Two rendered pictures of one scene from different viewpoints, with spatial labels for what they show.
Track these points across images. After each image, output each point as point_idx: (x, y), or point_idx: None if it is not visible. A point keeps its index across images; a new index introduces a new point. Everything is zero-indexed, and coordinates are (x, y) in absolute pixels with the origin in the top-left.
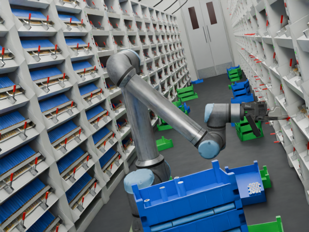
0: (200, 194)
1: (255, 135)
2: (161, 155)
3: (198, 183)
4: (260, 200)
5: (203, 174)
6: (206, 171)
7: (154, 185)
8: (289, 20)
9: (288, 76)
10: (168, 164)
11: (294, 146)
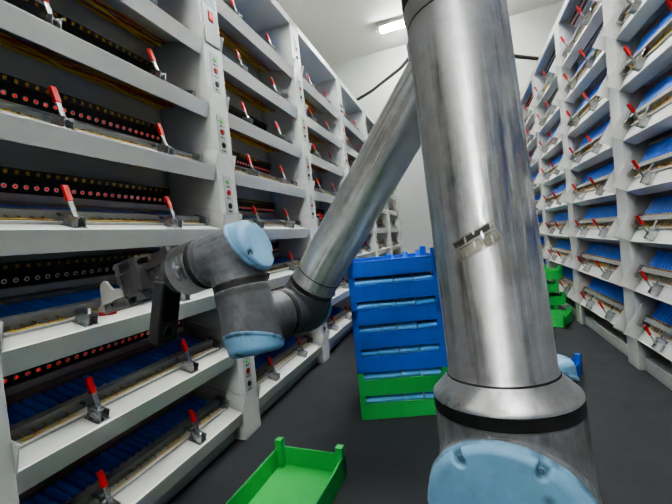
0: (376, 258)
1: (176, 333)
2: (441, 382)
3: (371, 271)
4: None
5: (364, 264)
6: (359, 262)
7: (414, 256)
8: (224, 148)
9: (83, 221)
10: (430, 476)
11: (18, 448)
